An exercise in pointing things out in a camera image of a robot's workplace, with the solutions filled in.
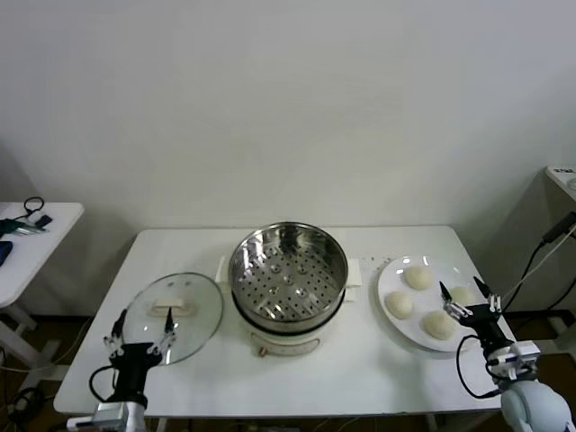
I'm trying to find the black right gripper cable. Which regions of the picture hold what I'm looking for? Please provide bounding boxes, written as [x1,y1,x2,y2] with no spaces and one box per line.
[455,335,503,400]

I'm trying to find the thin white cable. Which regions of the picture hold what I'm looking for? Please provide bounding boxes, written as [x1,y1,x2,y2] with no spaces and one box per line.
[502,224,576,301]

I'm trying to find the white round plate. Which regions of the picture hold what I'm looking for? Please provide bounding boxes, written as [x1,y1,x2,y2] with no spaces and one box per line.
[376,255,490,353]

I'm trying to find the glass lid white handle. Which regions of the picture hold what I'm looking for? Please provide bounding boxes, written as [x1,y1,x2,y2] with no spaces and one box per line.
[121,271,225,365]

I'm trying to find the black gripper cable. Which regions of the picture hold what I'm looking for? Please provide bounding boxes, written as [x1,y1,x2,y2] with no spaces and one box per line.
[455,335,503,400]
[88,364,119,403]

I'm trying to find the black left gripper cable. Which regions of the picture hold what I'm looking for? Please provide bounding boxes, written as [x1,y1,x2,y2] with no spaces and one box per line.
[88,364,119,403]

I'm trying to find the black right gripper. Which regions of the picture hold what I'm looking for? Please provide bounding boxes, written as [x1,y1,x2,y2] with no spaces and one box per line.
[439,276,512,355]

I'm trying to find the white side table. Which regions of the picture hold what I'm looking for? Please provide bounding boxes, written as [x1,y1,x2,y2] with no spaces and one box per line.
[0,201,86,356]

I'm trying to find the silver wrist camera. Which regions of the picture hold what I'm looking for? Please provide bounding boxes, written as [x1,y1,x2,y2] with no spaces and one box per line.
[488,340,541,380]
[66,401,128,432]

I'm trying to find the white steamed baozi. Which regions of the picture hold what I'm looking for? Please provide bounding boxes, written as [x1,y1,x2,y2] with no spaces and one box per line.
[385,291,415,320]
[403,265,433,292]
[420,310,458,339]
[449,286,478,308]

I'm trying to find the stainless steel steamer basket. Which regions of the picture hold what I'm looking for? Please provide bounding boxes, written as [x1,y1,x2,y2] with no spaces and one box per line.
[228,220,350,335]

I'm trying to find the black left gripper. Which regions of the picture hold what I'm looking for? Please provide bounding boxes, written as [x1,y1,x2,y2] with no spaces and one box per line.
[103,306,175,403]

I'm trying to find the black power adapter cable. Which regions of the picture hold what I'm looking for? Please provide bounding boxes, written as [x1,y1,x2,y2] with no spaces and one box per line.
[500,214,576,312]

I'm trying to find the green hand tool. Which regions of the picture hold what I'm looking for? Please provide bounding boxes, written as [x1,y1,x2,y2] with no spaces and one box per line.
[0,217,47,238]

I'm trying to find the white shelf unit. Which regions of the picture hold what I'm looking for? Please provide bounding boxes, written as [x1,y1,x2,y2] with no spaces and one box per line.
[542,165,576,352]

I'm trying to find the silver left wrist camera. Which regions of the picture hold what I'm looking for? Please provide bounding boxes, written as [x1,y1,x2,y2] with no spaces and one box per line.
[66,401,128,432]

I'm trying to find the black floor cable bundle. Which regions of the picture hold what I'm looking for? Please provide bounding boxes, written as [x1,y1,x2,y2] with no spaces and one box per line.
[6,385,46,424]

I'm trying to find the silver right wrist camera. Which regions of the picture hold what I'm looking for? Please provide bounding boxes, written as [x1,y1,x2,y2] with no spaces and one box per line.
[488,340,541,380]

